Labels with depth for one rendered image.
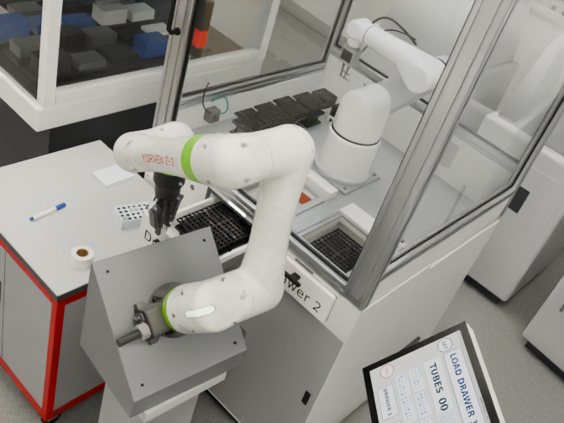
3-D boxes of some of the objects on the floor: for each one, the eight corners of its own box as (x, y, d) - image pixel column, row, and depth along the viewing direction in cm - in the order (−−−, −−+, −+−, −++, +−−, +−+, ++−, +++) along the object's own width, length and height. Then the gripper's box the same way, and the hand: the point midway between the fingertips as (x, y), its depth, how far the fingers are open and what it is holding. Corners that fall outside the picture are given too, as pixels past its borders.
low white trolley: (43, 440, 251) (57, 295, 206) (-43, 329, 278) (-47, 180, 233) (167, 367, 291) (203, 232, 246) (82, 276, 317) (100, 139, 272)
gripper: (177, 167, 206) (167, 227, 221) (142, 181, 198) (134, 242, 213) (194, 181, 203) (182, 240, 218) (159, 195, 195) (149, 257, 209)
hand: (159, 232), depth 213 cm, fingers closed
